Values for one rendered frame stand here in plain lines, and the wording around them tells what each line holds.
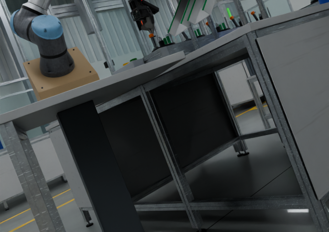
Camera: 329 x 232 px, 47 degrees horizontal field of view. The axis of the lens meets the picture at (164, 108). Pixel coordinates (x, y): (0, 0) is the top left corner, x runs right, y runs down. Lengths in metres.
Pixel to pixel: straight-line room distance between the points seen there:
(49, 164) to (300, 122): 5.82
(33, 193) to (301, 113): 0.99
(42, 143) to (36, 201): 5.65
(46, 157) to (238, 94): 3.64
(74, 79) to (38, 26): 0.26
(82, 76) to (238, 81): 5.59
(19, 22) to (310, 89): 1.23
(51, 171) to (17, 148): 5.65
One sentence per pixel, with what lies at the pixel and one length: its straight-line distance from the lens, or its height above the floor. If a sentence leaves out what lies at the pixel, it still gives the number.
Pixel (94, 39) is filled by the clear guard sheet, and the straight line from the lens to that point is 3.52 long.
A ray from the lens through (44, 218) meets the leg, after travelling 1.32.
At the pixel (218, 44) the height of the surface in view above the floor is 0.84.
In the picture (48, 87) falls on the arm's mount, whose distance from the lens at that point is 1.66.
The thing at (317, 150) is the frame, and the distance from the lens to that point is 1.56.
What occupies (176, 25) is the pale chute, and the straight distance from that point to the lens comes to 1.94.
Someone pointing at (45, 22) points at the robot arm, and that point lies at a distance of 1.65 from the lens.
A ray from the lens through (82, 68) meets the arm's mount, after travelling 1.73.
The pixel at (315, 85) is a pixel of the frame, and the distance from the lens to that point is 1.65.
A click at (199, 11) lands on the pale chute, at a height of 1.04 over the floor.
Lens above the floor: 0.71
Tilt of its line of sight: 1 degrees down
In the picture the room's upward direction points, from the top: 21 degrees counter-clockwise
